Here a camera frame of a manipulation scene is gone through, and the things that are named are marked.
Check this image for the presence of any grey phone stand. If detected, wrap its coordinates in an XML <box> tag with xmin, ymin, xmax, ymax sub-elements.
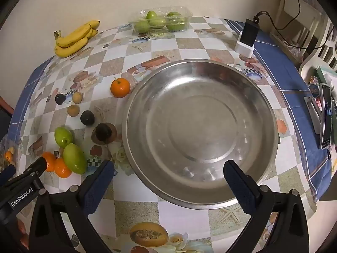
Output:
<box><xmin>304</xmin><ymin>96</ymin><xmax>323</xmax><ymax>135</ymax></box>

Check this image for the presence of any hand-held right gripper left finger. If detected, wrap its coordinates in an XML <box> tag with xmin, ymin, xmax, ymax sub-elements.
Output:
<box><xmin>28</xmin><ymin>160</ymin><xmax>115</xmax><ymax>253</ymax></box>

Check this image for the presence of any black cable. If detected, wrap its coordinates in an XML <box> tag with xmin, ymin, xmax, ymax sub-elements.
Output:
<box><xmin>253</xmin><ymin>0</ymin><xmax>302</xmax><ymax>31</ymax></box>
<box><xmin>271</xmin><ymin>24</ymin><xmax>336</xmax><ymax>50</ymax></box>

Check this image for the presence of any black power adapter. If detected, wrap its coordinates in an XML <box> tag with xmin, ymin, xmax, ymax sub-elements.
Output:
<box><xmin>241</xmin><ymin>18</ymin><xmax>260</xmax><ymax>47</ymax></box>

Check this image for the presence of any white charging dock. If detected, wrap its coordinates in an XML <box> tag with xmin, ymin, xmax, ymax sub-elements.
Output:
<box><xmin>235</xmin><ymin>33</ymin><xmax>255</xmax><ymax>58</ymax></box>

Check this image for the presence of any checkered printed tablecloth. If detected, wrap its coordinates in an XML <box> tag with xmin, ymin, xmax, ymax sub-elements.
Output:
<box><xmin>8</xmin><ymin>16</ymin><xmax>333</xmax><ymax>253</ymax></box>

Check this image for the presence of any large steel bowl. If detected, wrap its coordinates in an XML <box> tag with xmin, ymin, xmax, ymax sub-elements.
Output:
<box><xmin>122</xmin><ymin>59</ymin><xmax>279</xmax><ymax>210</ymax></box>

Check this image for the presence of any white cluttered shelf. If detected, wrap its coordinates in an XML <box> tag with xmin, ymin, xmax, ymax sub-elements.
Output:
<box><xmin>269</xmin><ymin>0</ymin><xmax>337</xmax><ymax>71</ymax></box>

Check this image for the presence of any pale green box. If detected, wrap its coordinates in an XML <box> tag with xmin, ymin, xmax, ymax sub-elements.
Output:
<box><xmin>314</xmin><ymin>66</ymin><xmax>337</xmax><ymax>85</ymax></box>

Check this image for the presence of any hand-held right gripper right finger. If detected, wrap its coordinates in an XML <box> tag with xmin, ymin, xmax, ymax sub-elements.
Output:
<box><xmin>223</xmin><ymin>160</ymin><xmax>310</xmax><ymax>253</ymax></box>

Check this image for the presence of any dark plum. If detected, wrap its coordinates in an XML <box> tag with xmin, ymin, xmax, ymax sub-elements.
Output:
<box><xmin>80</xmin><ymin>110</ymin><xmax>95</xmax><ymax>126</ymax></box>
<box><xmin>95</xmin><ymin>123</ymin><xmax>112</xmax><ymax>142</ymax></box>

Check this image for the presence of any pile of green jujubes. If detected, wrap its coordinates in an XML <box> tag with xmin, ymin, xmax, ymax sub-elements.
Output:
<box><xmin>135</xmin><ymin>11</ymin><xmax>186</xmax><ymax>33</ymax></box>

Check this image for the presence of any orange with stem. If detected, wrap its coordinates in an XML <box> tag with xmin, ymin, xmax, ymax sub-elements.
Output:
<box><xmin>110</xmin><ymin>77</ymin><xmax>131</xmax><ymax>98</ymax></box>

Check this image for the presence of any clear plastic tray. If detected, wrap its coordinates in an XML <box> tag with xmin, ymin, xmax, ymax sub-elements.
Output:
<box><xmin>0</xmin><ymin>133</ymin><xmax>19</xmax><ymax>168</ymax></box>

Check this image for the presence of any black smartphone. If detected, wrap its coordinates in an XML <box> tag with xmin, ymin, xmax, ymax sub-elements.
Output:
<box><xmin>319</xmin><ymin>82</ymin><xmax>333</xmax><ymax>150</ymax></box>

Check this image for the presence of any colourful round tin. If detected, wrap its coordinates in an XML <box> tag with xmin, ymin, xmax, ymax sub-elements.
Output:
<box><xmin>308</xmin><ymin>75</ymin><xmax>320</xmax><ymax>93</ymax></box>

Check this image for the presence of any yellow banana bunch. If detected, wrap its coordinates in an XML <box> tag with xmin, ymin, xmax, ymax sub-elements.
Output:
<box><xmin>54</xmin><ymin>20</ymin><xmax>101</xmax><ymax>58</ymax></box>

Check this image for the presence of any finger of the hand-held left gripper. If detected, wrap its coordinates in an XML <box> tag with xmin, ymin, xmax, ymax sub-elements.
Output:
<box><xmin>0</xmin><ymin>164</ymin><xmax>16</xmax><ymax>184</ymax></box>
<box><xmin>16</xmin><ymin>157</ymin><xmax>48</xmax><ymax>180</ymax></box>

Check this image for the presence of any clear plastic clamshell box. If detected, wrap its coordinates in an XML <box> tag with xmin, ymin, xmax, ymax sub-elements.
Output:
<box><xmin>130</xmin><ymin>5</ymin><xmax>193</xmax><ymax>35</ymax></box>

